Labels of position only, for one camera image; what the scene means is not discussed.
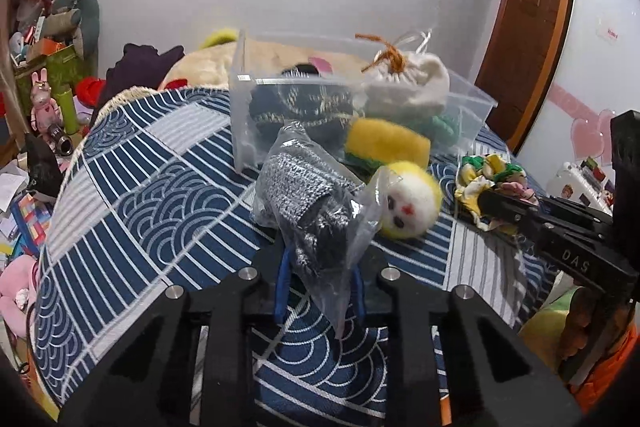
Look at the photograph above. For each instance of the clear plastic storage box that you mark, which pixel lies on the clear plastic storage box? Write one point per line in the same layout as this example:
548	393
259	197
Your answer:
442	91

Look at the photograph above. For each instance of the beige plush blanket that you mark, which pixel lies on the beige plush blanket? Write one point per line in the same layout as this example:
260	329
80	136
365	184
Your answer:
212	66

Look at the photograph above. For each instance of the brown wooden wardrobe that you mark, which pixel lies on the brown wooden wardrobe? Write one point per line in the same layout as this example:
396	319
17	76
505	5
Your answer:
522	53

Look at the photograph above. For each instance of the dark purple garment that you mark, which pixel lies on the dark purple garment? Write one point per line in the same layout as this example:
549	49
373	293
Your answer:
141	65

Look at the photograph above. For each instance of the green bottle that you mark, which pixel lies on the green bottle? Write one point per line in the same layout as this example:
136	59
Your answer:
63	95

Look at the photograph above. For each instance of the grey knit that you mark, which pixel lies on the grey knit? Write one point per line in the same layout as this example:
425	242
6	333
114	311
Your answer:
326	216

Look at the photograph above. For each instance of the yellow white felt ball face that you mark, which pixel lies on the yellow white felt ball face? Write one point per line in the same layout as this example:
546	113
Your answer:
413	201

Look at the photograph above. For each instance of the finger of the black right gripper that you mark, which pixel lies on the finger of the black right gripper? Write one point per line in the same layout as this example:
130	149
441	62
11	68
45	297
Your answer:
524	222
566	213

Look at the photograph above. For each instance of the green storage bag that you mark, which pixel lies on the green storage bag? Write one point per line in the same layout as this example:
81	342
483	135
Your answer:
64	67

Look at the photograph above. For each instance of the grey green neck pillow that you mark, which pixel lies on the grey green neck pillow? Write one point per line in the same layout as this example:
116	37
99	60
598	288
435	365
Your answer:
77	21

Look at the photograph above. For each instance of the white sliding door with hearts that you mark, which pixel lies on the white sliding door with hearts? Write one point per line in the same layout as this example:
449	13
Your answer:
596	79

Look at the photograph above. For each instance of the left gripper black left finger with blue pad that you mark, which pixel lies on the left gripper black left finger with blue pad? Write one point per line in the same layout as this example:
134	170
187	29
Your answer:
275	274

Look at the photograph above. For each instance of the right hand on gripper handle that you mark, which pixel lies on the right hand on gripper handle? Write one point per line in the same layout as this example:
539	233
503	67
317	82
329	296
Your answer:
574	337

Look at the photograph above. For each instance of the pink rabbit doll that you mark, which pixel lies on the pink rabbit doll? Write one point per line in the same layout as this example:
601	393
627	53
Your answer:
45	110

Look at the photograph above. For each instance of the colourful fabric scrunchie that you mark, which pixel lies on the colourful fabric scrunchie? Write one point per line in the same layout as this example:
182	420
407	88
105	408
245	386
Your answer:
477	174

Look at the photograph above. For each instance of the colourful blue box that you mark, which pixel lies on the colourful blue box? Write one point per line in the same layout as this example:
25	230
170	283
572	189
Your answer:
32	218

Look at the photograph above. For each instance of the green knitted cloth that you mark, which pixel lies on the green knitted cloth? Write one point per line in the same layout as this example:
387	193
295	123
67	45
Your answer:
442	130

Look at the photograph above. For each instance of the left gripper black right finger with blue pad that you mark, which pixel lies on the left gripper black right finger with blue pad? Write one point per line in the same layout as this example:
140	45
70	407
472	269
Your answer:
369	302

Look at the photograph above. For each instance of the yellow green sponge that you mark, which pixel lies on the yellow green sponge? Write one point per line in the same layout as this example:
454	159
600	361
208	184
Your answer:
371	143

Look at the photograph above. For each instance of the red plush item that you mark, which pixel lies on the red plush item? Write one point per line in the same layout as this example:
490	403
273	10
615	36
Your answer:
88	91

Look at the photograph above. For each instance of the black plastic bag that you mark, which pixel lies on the black plastic bag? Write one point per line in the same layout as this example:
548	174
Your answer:
44	176

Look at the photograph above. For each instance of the black bag with patterned strap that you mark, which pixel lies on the black bag with patterned strap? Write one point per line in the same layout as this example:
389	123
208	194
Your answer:
324	110

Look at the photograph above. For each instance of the pink plush toy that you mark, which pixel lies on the pink plush toy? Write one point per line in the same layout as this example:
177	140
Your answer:
18	290

